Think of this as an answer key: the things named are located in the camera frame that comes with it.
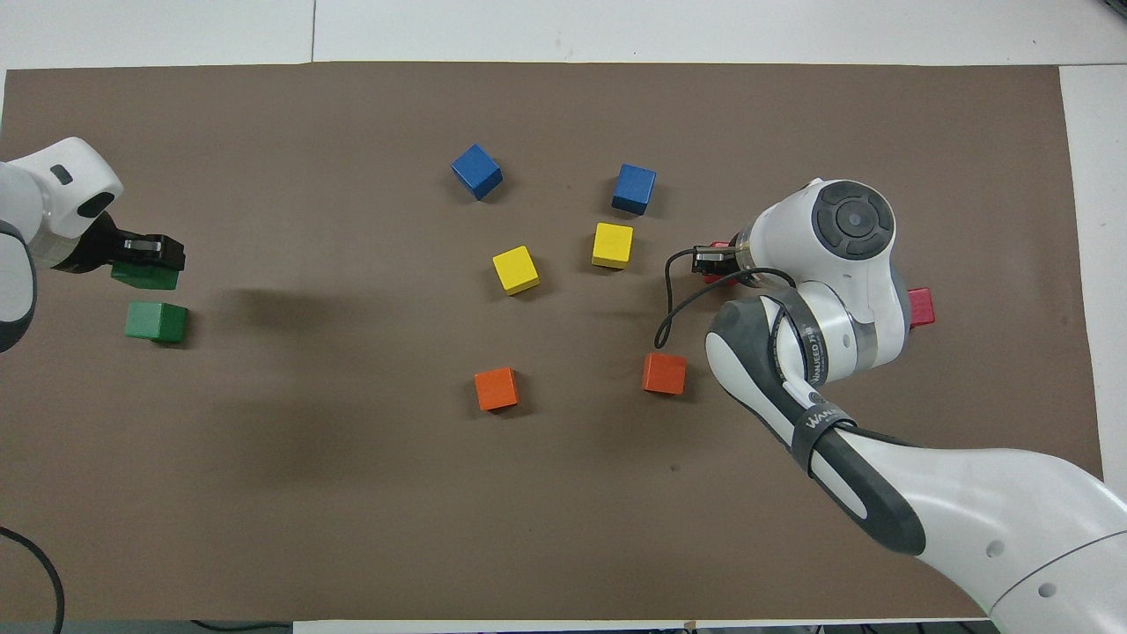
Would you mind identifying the green wooden cube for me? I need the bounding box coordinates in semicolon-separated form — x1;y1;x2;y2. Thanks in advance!
111;262;180;291
124;301;189;344

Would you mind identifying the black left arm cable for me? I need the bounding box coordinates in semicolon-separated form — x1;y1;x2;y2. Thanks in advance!
0;527;67;634

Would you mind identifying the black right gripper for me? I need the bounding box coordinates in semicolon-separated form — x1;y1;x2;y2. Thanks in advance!
691;247;750;276

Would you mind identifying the yellow wooden cube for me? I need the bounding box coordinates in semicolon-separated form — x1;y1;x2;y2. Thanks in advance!
491;246;541;296
592;222;635;270

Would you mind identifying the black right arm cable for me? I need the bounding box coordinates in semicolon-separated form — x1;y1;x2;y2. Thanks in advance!
654;248;798;350

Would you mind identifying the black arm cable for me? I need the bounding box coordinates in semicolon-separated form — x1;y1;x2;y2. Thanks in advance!
0;527;67;634
654;248;798;350

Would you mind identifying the blue wooden cube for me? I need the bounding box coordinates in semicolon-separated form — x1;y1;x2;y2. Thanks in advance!
451;144;505;202
612;163;658;217

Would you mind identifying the brown table mat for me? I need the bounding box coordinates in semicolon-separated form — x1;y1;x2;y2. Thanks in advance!
0;62;1103;622

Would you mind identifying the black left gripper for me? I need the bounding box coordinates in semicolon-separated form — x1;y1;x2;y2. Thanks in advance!
55;211;187;275

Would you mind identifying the orange wooden cube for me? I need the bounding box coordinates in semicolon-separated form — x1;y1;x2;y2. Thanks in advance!
474;366;519;412
642;352;688;396

